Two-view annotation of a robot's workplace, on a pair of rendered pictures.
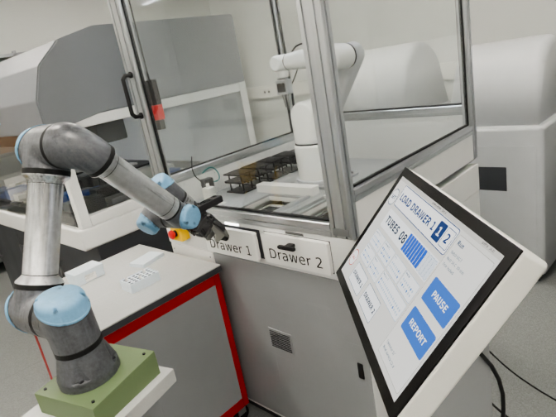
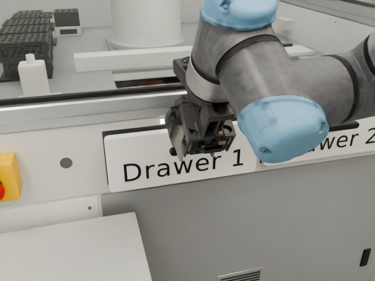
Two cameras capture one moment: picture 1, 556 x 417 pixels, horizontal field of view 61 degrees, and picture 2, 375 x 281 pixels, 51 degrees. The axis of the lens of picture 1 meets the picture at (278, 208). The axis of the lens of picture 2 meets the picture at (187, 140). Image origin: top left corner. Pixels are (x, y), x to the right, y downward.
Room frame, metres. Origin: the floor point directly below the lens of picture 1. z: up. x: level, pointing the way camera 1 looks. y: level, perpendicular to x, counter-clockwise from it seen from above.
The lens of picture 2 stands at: (1.37, 0.76, 1.23)
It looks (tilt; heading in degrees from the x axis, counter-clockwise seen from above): 27 degrees down; 299
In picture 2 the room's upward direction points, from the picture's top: straight up
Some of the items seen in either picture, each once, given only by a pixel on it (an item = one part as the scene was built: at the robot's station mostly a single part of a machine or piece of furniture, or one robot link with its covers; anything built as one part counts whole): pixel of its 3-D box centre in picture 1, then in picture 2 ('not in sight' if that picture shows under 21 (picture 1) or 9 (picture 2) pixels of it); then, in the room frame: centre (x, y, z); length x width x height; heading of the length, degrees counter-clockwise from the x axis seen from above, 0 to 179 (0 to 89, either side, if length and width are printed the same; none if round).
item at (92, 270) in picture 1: (85, 273); not in sight; (1.87, 0.84, 0.79); 0.13 x 0.09 x 0.05; 137
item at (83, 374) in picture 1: (83, 357); not in sight; (1.05, 0.55, 0.87); 0.15 x 0.15 x 0.10
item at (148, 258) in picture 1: (146, 259); not in sight; (1.95, 0.60, 0.77); 0.13 x 0.09 x 0.02; 147
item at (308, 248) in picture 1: (295, 252); (327, 132); (1.47, -0.03, 0.87); 0.29 x 0.02 x 0.11; 44
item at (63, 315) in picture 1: (65, 317); not in sight; (1.05, 0.55, 0.99); 0.13 x 0.12 x 0.14; 53
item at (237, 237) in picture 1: (230, 242); (184, 155); (1.68, 0.20, 0.87); 0.29 x 0.02 x 0.11; 44
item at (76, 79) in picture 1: (103, 185); not in sight; (3.18, 1.13, 0.89); 1.86 x 1.21 x 1.78; 44
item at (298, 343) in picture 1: (335, 295); (162, 204); (1.99, -0.19, 0.40); 1.03 x 0.95 x 0.80; 44
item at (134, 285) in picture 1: (140, 280); not in sight; (1.70, 0.57, 0.78); 0.12 x 0.08 x 0.04; 133
